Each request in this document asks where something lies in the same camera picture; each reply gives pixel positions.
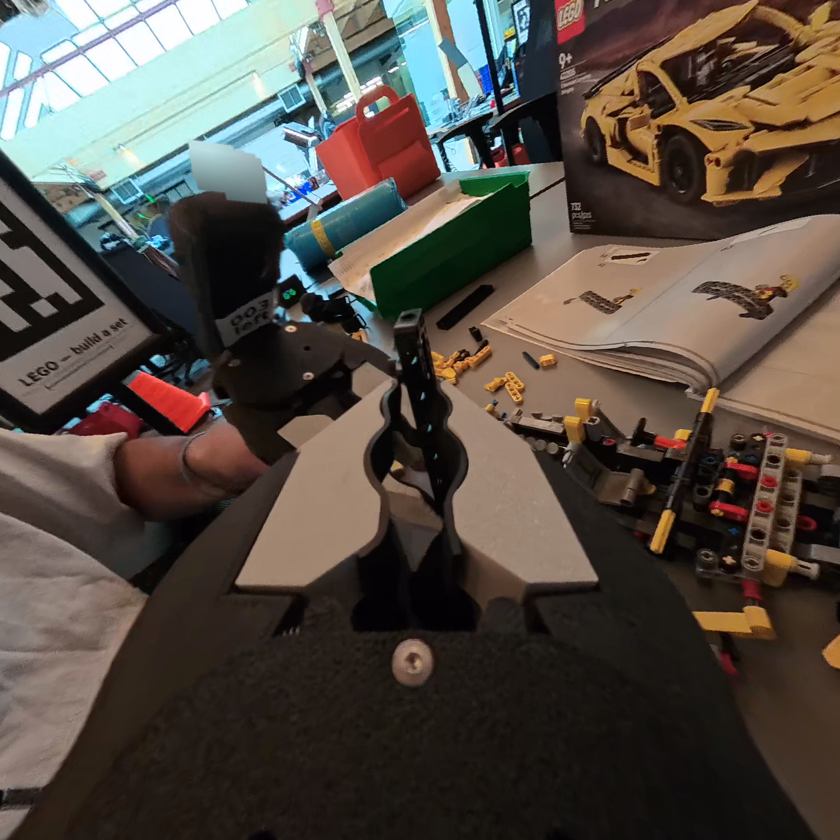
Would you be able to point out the person's left forearm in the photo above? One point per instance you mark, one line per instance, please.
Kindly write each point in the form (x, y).
(154, 472)

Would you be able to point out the dark monitor screen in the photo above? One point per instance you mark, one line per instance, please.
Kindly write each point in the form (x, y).
(151, 289)

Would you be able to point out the white papers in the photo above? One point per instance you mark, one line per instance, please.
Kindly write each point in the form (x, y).
(407, 236)

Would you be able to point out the long black holed lego beam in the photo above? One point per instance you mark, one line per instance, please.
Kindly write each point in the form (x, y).
(413, 354)

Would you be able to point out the dark blue lego pin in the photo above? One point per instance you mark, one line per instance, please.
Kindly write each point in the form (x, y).
(530, 360)

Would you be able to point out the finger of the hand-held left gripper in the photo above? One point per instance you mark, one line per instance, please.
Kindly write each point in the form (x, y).
(305, 433)

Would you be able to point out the lego car chassis assembly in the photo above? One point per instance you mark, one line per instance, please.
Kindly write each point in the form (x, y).
(689, 485)

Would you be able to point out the pile of yellow lego pieces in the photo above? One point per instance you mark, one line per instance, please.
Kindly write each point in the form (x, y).
(459, 364)

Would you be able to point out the small black lego piece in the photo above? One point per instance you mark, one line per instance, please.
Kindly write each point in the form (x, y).
(476, 334)

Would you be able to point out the person's left hand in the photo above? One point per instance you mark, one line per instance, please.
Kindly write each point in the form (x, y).
(226, 466)

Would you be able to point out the red plastic part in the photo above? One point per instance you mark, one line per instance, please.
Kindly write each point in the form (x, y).
(105, 420)

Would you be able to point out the black framed marker sign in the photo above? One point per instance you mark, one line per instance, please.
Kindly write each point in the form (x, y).
(59, 328)

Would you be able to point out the black table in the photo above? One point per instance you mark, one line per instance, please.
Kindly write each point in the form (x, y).
(485, 124)

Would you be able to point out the orange red wedge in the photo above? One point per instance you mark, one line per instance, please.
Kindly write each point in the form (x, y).
(170, 400)

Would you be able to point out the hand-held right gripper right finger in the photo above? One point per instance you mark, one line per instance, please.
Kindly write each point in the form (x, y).
(525, 518)

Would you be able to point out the flat black lego bar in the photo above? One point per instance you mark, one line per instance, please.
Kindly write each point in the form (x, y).
(464, 307)

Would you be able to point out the lego instruction booklet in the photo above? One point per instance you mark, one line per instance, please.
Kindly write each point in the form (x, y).
(689, 315)

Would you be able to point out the black device with green light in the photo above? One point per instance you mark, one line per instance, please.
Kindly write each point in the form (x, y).
(291, 292)

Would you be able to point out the green plastic bin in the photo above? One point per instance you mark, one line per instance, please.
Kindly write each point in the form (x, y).
(453, 262)

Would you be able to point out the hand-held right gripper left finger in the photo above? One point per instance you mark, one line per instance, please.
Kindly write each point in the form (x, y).
(308, 518)

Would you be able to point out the red carry case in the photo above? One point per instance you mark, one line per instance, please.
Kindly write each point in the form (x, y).
(380, 151)

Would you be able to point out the teal rolled mat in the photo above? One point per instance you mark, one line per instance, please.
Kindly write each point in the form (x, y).
(348, 220)

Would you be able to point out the lego set box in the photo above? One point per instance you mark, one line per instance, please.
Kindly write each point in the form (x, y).
(709, 118)

